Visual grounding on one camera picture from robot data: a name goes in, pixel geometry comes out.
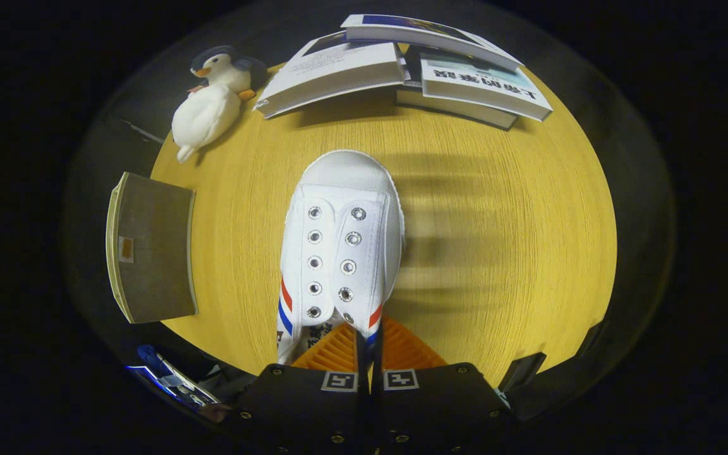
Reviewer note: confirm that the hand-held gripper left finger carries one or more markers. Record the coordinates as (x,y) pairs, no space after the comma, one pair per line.
(361,411)

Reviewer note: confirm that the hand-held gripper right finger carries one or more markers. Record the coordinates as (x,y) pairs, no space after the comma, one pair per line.
(379,411)

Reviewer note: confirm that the white canvas shoe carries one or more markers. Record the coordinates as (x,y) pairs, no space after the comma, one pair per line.
(345,189)

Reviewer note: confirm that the grey fabric storage box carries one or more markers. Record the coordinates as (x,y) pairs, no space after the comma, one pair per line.
(155,253)

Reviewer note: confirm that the thick pale book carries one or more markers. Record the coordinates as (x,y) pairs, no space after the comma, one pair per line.
(459,109)

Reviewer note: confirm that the white penguin plush toy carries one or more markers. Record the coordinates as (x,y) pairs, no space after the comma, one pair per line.
(206,114)

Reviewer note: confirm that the white book dark photo cover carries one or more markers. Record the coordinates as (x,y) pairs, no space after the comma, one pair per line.
(332,72)

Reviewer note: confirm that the white book teal cover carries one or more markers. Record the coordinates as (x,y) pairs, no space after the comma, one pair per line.
(484,82)

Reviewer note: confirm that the blue cover book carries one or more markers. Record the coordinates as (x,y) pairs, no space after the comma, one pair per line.
(433,38)

